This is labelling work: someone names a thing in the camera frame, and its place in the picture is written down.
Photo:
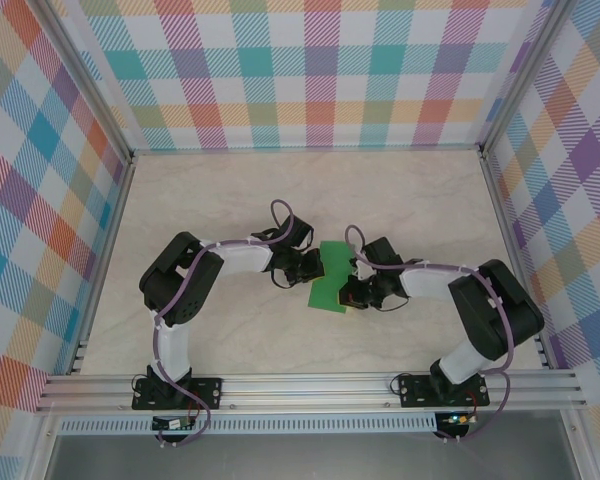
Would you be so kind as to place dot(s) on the green paper sheet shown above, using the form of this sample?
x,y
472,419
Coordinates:
x,y
330,290

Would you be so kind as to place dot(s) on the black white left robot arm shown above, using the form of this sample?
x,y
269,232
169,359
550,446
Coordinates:
x,y
180,290

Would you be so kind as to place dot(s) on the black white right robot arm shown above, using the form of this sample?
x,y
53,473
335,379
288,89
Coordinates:
x,y
500,310

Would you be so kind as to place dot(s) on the grey metal panel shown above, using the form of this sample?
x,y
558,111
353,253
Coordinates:
x,y
305,460

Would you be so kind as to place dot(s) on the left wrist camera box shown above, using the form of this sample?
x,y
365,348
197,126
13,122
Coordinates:
x,y
300,232

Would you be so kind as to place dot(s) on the wide aluminium mounting rail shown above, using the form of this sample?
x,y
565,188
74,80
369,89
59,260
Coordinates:
x,y
305,392

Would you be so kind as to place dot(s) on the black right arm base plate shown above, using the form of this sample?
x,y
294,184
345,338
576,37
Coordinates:
x,y
412,392

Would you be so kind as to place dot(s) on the thin aluminium table edge rail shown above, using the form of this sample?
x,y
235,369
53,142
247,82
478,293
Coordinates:
x,y
305,148

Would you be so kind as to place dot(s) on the aluminium table side rail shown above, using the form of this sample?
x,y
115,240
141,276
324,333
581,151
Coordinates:
x,y
506,225
113,225

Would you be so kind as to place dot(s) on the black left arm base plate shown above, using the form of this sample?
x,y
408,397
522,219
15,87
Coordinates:
x,y
210,392

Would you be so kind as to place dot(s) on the aluminium frame leg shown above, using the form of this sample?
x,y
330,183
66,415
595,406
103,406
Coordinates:
x,y
577,450
42,450

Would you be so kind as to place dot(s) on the aluminium frame post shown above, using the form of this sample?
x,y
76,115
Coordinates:
x,y
523,75
90,75

